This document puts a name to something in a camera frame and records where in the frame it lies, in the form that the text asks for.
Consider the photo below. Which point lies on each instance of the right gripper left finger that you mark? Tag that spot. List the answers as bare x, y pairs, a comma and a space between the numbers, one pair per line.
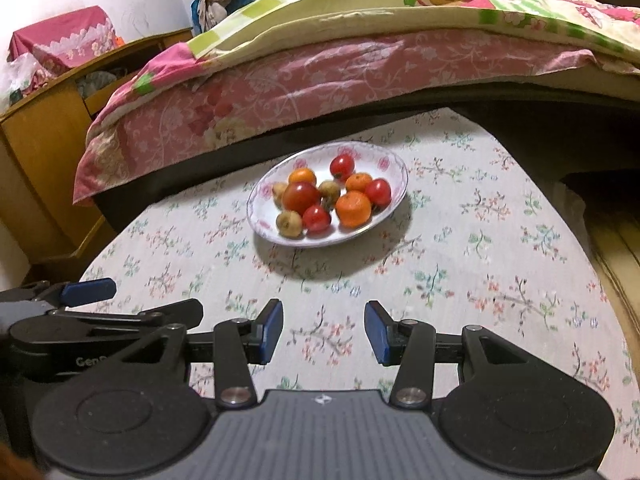
237, 344

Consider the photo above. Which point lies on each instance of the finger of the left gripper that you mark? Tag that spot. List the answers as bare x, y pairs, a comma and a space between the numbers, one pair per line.
189, 313
59, 295

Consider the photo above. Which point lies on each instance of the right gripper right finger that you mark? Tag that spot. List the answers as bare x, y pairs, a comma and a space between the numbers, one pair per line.
408, 344

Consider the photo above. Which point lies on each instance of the tan brown round fruit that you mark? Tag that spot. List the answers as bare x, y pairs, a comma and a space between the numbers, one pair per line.
290, 224

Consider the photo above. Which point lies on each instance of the small red tomato with stem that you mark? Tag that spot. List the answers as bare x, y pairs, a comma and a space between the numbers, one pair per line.
316, 219

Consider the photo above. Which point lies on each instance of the large orange mandarin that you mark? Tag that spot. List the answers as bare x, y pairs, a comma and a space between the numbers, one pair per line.
353, 209

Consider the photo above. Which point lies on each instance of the small tan longan fruit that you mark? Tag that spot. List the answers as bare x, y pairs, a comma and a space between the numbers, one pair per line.
277, 192

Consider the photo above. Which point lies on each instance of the large red orange tomato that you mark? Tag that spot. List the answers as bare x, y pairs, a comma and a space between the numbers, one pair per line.
299, 196

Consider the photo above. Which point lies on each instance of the red cherry tomato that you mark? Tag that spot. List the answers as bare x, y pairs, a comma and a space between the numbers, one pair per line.
379, 193
342, 167

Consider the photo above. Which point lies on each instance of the small dimpled orange mandarin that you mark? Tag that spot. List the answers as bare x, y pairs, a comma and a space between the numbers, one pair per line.
358, 182

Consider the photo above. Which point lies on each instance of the smooth orange round fruit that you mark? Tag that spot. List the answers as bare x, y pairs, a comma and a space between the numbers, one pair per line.
302, 175

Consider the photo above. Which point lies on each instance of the floral white tablecloth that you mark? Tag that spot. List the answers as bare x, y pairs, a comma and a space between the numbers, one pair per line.
473, 242

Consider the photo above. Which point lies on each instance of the yellow wooden cabinet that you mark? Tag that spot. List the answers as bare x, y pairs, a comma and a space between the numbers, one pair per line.
43, 137

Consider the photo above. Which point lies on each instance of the white plate with pink roses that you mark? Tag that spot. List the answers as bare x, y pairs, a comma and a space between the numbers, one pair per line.
379, 162

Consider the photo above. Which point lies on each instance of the pink floral quilt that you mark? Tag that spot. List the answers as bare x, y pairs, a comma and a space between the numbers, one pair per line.
178, 107

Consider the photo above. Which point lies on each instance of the pink cloth covered box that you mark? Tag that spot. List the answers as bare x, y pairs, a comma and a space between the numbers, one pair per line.
66, 41

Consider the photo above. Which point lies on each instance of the green yellow patterned blanket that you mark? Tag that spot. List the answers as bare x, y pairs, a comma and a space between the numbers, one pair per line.
265, 26

